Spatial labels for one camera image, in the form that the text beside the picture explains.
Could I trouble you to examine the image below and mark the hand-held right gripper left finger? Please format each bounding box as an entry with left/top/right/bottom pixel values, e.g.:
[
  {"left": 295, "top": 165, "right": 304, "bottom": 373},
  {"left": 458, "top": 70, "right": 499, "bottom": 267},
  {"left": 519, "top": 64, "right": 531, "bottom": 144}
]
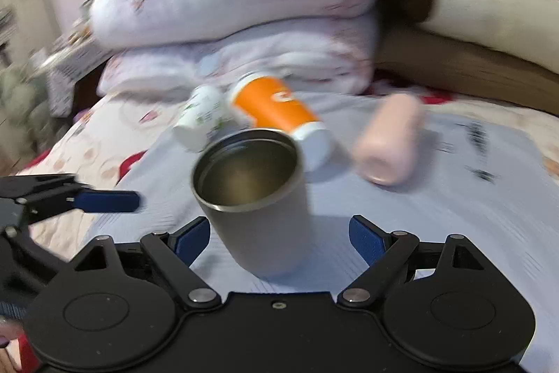
[{"left": 72, "top": 216, "right": 222, "bottom": 311}]

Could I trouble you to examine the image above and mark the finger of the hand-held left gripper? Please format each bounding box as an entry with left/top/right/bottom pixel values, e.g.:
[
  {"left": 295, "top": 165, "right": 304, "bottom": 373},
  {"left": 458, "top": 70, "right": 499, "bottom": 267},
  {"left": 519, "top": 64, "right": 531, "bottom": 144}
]
[
  {"left": 0, "top": 174, "right": 141, "bottom": 226},
  {"left": 0, "top": 224, "right": 71, "bottom": 283}
]

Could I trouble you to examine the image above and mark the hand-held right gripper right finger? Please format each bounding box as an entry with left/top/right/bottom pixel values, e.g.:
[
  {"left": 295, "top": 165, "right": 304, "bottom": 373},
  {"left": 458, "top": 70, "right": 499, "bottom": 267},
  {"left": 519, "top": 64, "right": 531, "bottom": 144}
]
[{"left": 336, "top": 215, "right": 488, "bottom": 309}]

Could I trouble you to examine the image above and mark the grey steel cup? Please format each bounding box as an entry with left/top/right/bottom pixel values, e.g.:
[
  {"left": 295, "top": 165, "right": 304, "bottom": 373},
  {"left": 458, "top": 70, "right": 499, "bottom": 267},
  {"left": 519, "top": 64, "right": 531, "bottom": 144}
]
[{"left": 190, "top": 128, "right": 316, "bottom": 280}]

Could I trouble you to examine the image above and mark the person's left hand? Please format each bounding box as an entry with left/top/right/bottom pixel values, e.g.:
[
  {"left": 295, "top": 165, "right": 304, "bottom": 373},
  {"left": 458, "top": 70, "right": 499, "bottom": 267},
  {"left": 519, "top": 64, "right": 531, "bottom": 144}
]
[{"left": 0, "top": 317, "right": 26, "bottom": 373}]

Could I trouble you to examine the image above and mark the cream floral bed sheet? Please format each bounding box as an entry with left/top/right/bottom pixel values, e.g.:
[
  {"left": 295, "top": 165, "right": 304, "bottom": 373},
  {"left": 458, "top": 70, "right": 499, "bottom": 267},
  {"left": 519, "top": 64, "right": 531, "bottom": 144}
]
[{"left": 15, "top": 78, "right": 559, "bottom": 269}]

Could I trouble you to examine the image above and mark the light blue striped mat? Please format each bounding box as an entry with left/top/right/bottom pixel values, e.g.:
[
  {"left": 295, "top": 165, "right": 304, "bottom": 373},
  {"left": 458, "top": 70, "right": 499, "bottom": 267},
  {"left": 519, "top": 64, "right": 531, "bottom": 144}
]
[{"left": 116, "top": 90, "right": 559, "bottom": 356}]

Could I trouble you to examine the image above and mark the white green-patterned bottle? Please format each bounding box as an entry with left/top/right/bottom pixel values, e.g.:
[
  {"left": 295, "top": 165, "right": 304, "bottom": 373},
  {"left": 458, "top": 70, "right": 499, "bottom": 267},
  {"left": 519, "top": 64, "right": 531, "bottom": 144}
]
[{"left": 172, "top": 85, "right": 239, "bottom": 153}]

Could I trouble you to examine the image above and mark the pale green fuzzy heap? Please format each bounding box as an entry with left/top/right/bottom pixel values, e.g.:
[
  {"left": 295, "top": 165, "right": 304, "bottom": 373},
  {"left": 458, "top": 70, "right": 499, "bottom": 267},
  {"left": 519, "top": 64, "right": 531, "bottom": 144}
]
[{"left": 0, "top": 65, "right": 50, "bottom": 149}]

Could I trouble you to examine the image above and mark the patterned box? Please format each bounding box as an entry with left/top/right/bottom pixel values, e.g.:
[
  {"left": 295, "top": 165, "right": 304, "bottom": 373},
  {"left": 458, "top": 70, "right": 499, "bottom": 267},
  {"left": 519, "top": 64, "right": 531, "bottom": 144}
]
[{"left": 47, "top": 36, "right": 115, "bottom": 117}]

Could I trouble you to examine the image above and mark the orange bottle white cap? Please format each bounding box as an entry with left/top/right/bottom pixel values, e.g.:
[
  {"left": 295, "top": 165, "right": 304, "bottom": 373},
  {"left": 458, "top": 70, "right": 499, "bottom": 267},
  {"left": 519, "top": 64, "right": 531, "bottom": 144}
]
[{"left": 225, "top": 71, "right": 335, "bottom": 173}]

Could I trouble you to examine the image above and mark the cream brown folded blanket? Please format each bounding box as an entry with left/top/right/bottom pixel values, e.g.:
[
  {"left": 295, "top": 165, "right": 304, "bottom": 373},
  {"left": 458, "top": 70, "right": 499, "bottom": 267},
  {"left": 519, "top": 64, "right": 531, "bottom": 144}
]
[{"left": 375, "top": 24, "right": 559, "bottom": 114}]

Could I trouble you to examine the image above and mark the white floral quilt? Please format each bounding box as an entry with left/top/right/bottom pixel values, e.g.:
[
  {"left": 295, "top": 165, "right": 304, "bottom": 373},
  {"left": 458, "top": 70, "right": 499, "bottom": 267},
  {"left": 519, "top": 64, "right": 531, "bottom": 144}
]
[{"left": 98, "top": 12, "right": 380, "bottom": 98}]

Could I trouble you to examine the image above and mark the cream pillow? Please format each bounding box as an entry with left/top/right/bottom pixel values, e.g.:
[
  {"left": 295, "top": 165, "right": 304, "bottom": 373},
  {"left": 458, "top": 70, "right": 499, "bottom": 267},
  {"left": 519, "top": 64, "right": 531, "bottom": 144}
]
[{"left": 411, "top": 0, "right": 559, "bottom": 65}]

